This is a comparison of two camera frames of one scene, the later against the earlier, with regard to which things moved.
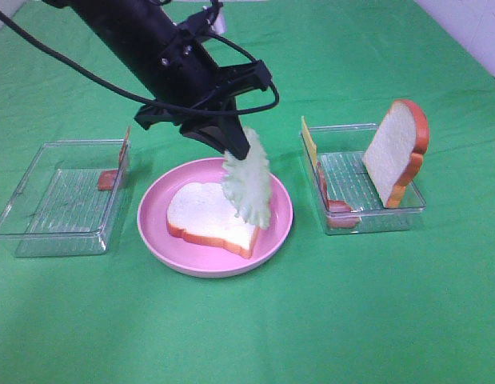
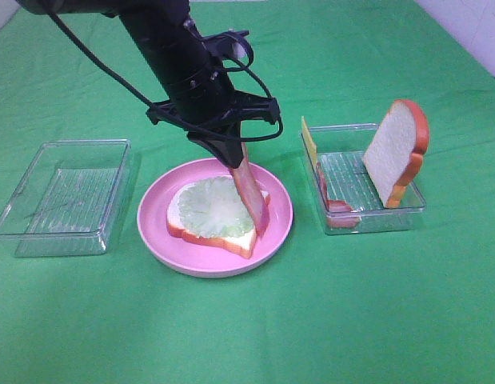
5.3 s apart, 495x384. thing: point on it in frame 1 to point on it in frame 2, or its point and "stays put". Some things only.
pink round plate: x=202 y=259 stays put
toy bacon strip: x=339 y=214 stays put
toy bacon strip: x=107 y=178 to x=256 y=201
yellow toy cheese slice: x=309 y=142 stays put
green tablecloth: x=424 y=306 stays put
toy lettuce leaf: x=247 y=182 to x=212 y=207
